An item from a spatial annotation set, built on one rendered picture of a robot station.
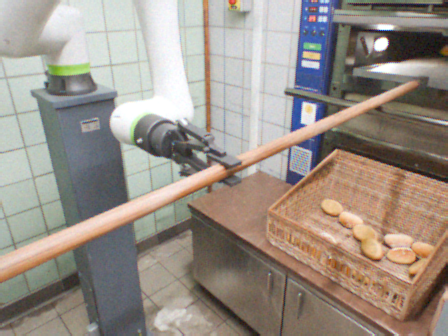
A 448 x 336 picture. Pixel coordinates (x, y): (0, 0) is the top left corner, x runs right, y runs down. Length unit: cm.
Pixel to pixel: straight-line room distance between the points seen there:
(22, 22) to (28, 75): 75
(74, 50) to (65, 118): 20
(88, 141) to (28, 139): 62
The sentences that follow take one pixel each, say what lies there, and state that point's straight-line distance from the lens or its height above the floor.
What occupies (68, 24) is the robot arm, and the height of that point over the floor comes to 140.
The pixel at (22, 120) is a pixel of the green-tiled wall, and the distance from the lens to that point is 178.
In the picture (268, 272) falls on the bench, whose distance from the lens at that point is 147.
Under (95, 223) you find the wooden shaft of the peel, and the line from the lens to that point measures 53.
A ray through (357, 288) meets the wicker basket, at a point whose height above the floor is 61.
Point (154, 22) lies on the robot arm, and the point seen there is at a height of 142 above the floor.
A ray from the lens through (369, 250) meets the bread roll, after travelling 144.
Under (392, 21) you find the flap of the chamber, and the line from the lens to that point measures 137.
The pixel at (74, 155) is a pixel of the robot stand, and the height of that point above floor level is 102.
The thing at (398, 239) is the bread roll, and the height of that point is 64.
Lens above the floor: 147
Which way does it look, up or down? 26 degrees down
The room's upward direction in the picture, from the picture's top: straight up
